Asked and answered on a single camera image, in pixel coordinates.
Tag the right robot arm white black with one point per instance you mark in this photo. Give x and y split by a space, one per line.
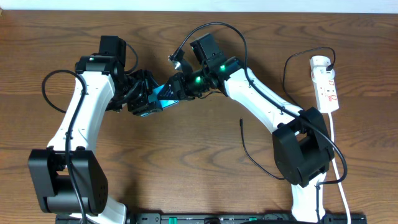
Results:
302 147

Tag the white USB charger plug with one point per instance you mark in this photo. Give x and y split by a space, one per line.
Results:
321 61

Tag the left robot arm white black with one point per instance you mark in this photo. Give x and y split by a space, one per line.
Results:
67 178

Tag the black mounting rail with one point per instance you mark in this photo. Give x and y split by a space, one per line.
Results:
155 218

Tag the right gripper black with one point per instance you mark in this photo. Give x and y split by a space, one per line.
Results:
179 88

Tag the white power strip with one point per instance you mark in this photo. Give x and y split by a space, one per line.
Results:
325 89

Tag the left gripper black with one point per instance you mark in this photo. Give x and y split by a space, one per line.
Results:
142 105

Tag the Samsung Galaxy smartphone teal screen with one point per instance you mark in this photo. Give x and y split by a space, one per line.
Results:
156 105

